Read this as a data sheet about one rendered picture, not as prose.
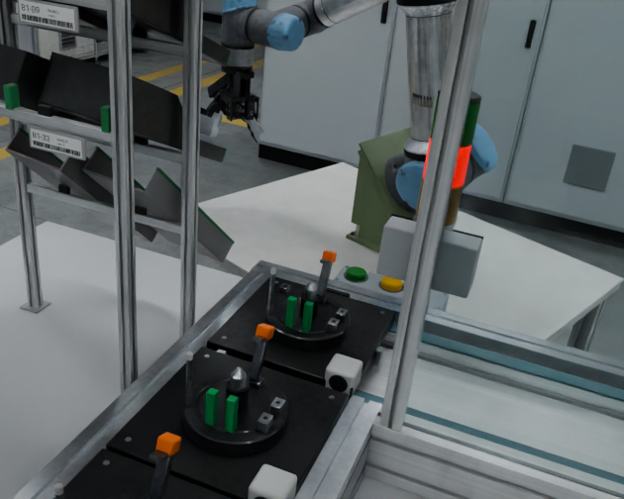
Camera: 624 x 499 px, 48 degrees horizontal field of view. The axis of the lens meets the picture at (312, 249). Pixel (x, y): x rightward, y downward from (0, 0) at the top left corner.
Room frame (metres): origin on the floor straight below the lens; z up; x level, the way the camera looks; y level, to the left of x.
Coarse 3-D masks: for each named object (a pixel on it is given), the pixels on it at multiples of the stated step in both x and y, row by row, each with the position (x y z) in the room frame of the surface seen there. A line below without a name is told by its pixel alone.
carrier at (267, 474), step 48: (192, 384) 0.78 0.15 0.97; (240, 384) 0.72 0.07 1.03; (288, 384) 0.81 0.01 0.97; (144, 432) 0.68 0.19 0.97; (192, 432) 0.67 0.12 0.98; (240, 432) 0.68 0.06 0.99; (288, 432) 0.71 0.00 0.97; (192, 480) 0.61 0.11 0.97; (240, 480) 0.62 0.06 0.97; (288, 480) 0.60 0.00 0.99
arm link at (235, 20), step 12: (228, 0) 1.58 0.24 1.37; (240, 0) 1.57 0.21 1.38; (252, 0) 1.58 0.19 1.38; (228, 12) 1.57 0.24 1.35; (240, 12) 1.57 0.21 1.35; (228, 24) 1.57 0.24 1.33; (240, 24) 1.56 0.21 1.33; (228, 36) 1.57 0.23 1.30; (240, 36) 1.57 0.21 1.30; (228, 48) 1.57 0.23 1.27; (240, 48) 1.57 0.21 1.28; (252, 48) 1.59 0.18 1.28
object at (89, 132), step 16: (64, 0) 0.85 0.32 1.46; (80, 0) 0.84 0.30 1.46; (96, 0) 0.83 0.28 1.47; (16, 16) 1.08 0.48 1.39; (64, 32) 1.06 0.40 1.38; (80, 32) 1.05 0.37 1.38; (96, 32) 1.04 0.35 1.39; (144, 48) 1.01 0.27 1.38; (160, 48) 1.00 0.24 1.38; (176, 48) 0.99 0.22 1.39; (0, 112) 0.89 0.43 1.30; (16, 112) 0.88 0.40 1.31; (32, 112) 0.87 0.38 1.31; (48, 128) 1.07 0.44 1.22; (64, 128) 0.85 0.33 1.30; (80, 128) 0.84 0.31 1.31; (96, 128) 0.84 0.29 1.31; (176, 160) 0.99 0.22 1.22
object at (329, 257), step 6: (324, 252) 1.03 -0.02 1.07; (330, 252) 1.03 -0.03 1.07; (336, 252) 1.04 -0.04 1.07; (324, 258) 1.03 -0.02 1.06; (330, 258) 1.03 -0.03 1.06; (324, 264) 1.03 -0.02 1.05; (330, 264) 1.03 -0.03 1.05; (324, 270) 1.03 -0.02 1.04; (330, 270) 1.03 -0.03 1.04; (324, 276) 1.02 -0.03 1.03; (318, 282) 1.02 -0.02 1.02; (324, 282) 1.02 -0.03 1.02; (318, 288) 1.02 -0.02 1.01; (324, 288) 1.01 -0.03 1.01; (318, 294) 1.01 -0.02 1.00; (324, 294) 1.01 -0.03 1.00
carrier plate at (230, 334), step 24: (264, 288) 1.07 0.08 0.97; (240, 312) 0.98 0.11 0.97; (264, 312) 0.99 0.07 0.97; (360, 312) 1.02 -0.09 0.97; (384, 312) 1.03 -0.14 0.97; (216, 336) 0.91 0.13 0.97; (240, 336) 0.91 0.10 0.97; (360, 336) 0.95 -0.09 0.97; (384, 336) 0.98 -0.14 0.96; (264, 360) 0.86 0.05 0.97; (288, 360) 0.86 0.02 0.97; (312, 360) 0.87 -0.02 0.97
